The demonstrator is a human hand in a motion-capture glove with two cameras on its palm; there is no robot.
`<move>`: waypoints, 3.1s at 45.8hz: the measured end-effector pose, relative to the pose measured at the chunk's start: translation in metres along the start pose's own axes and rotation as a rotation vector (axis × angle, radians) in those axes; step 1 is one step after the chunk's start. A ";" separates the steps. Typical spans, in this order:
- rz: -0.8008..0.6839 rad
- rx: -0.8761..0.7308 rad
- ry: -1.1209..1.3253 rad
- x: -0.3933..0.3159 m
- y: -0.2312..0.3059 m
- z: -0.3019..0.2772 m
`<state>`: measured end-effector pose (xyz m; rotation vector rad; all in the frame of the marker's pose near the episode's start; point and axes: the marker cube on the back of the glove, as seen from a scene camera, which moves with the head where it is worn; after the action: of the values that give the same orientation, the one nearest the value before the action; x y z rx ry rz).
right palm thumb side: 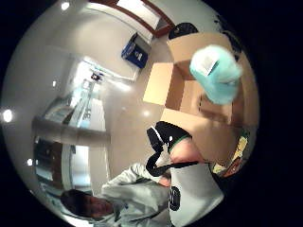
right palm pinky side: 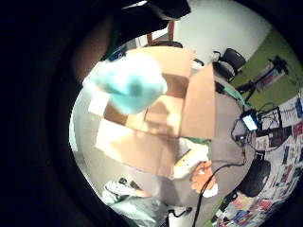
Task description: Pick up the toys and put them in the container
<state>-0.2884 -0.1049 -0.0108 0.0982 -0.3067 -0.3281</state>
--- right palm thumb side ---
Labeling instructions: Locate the open brown cardboard box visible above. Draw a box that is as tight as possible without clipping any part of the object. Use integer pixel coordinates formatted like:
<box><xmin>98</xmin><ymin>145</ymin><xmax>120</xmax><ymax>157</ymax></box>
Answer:
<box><xmin>142</xmin><ymin>31</ymin><xmax>260</xmax><ymax>168</ymax></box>

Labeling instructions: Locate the the person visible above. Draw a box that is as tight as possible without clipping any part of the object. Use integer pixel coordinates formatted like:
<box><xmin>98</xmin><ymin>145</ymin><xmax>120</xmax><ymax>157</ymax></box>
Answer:
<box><xmin>60</xmin><ymin>162</ymin><xmax>173</xmax><ymax>227</ymax></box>

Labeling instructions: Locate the colourful printed packet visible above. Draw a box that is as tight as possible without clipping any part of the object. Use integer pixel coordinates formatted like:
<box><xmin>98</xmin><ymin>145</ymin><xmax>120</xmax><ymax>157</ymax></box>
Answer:
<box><xmin>212</xmin><ymin>128</ymin><xmax>251</xmax><ymax>179</ymax></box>

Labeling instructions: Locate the turquoise fluffy soft toy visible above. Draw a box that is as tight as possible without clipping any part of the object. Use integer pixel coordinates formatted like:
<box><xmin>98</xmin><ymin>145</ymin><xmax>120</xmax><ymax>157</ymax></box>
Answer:
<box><xmin>188</xmin><ymin>44</ymin><xmax>243</xmax><ymax>107</ymax></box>

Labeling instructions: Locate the blue bin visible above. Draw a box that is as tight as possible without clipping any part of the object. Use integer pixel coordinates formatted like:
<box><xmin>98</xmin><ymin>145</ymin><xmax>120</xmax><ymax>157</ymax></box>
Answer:
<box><xmin>120</xmin><ymin>32</ymin><xmax>150</xmax><ymax>69</ymax></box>

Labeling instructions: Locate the black rounded object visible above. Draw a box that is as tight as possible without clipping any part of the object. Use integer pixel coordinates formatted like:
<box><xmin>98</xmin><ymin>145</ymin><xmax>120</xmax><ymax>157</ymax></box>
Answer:
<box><xmin>168</xmin><ymin>22</ymin><xmax>200</xmax><ymax>41</ymax></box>

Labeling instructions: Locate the brown framed window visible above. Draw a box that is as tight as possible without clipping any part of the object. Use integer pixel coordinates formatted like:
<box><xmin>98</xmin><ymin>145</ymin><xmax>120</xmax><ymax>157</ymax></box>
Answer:
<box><xmin>89</xmin><ymin>0</ymin><xmax>175</xmax><ymax>39</ymax></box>

